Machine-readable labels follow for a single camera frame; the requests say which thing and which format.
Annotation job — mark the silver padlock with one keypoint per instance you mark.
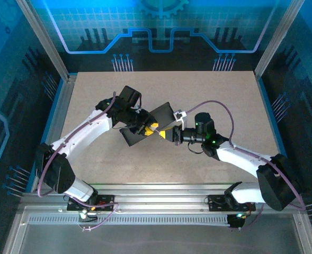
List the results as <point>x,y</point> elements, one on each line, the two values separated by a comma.
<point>155,130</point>

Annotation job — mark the black sheet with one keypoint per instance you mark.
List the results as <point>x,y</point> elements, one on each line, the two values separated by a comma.
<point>163,116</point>

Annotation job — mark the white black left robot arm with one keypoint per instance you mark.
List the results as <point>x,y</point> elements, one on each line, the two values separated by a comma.
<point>79,135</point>

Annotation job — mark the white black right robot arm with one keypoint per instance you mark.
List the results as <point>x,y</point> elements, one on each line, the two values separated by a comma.
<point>240,156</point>

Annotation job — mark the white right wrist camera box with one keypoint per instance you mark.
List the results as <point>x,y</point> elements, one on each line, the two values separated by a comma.
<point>181,116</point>

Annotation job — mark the aluminium mounting rail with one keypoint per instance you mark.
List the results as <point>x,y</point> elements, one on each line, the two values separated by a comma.
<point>155,191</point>

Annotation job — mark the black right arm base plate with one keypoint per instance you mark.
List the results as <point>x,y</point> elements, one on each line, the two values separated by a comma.
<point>216,202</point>

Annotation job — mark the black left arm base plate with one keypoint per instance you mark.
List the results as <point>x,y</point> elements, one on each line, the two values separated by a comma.
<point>105,202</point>

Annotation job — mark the aluminium frame post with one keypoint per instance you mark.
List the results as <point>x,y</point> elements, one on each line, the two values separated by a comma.
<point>43,39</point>
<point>278,37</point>

